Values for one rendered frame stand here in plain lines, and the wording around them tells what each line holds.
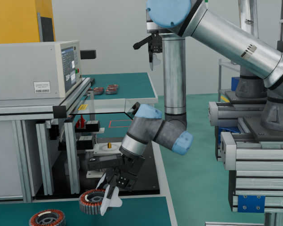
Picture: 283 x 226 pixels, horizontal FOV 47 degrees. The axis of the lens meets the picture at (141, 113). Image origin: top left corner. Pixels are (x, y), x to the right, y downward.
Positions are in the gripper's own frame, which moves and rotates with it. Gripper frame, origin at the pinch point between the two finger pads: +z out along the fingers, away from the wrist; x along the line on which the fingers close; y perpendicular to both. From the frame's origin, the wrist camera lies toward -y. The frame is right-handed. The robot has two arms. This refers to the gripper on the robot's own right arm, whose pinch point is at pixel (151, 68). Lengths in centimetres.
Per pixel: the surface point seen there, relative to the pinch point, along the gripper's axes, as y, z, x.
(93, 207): -11, 31, -92
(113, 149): -17.6, 36.9, -27.1
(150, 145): -0.1, 38.1, -18.6
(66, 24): -205, -36, 463
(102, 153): -22, 37, -32
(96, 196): -12, 32, -83
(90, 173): -22, 37, -55
